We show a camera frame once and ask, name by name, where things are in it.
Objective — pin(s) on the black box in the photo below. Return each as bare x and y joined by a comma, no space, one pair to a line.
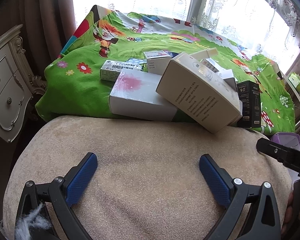
248,105

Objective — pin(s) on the white box blue red label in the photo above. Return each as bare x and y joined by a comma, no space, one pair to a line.
156,62

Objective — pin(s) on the white fibre tuft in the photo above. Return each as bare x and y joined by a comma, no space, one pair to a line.
32,220

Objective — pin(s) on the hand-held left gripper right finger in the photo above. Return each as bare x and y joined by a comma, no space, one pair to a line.
215,180

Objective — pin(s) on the person's right hand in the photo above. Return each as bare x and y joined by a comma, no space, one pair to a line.
288,212

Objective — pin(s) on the small white box red print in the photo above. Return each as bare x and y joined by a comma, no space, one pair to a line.
211,65

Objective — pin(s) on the green cartoon printed blanket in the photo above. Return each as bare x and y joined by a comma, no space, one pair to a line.
90,92

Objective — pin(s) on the white lace curtain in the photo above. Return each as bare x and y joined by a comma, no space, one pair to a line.
215,5

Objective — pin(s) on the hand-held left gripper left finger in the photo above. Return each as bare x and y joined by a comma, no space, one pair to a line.
81,177

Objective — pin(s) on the plain brown curtain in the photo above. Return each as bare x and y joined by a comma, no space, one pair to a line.
47,17

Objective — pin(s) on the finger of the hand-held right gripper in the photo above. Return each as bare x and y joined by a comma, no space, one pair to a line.
290,158

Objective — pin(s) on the large white cardboard box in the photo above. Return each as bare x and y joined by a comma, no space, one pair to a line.
200,95

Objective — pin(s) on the white box with pink print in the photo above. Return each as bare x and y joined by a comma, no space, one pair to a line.
140,92

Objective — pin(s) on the green and white medicine box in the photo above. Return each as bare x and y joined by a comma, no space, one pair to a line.
117,70

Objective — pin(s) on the purple storage box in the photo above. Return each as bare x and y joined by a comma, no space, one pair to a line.
286,141

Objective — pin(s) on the open white box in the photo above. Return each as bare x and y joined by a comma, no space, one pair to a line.
205,53

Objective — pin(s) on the cream carved nightstand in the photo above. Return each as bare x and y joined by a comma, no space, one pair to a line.
5,92

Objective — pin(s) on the beige upholstered stool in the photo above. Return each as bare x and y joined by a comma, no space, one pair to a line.
150,155

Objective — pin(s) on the plain white box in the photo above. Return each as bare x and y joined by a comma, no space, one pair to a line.
227,78

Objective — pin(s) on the green tissue box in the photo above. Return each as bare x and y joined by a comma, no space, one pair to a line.
295,81

